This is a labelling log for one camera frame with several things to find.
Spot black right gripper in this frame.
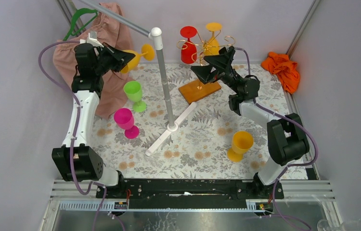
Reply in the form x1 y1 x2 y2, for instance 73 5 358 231
190 49 242 95

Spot yellow wine glass front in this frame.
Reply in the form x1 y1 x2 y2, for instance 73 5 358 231
120 44 155 74

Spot yellow wine glass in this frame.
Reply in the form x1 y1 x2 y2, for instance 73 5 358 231
227 131 254 162
204 22 222 56
120 44 155 74

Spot green wine glass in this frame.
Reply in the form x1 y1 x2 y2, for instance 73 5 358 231
123 81 147 113

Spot pink wine glass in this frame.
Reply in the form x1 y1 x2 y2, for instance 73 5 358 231
113 108 140 139

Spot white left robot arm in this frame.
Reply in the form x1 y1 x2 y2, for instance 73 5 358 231
52 43 135 198

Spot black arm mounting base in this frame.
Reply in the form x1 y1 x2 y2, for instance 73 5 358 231
106 177 284 209

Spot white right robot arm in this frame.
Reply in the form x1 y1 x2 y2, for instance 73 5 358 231
190 46 309 198

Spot red wine glass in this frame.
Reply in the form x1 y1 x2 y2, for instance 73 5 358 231
180 26 197 64

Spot wooden rack base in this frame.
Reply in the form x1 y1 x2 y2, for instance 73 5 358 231
179 79 221 104

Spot pink cloth garment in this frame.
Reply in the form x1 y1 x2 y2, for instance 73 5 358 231
53 13 134 119

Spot white clothes stand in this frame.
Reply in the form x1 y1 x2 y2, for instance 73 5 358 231
81 0 197 156

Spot green clothes hanger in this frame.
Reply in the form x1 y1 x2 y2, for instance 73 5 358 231
63 8 99 41

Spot orange crumpled cloth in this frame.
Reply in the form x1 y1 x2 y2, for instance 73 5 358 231
261 51 300 94

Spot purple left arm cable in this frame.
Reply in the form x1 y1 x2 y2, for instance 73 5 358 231
38 40 127 231

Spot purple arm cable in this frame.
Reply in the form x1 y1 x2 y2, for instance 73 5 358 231
38 40 127 231
234 47 319 231

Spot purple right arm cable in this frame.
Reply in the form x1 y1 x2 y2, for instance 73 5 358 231
234 47 319 231

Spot aluminium front frame rail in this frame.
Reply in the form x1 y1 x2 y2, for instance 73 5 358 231
39 180 342 231

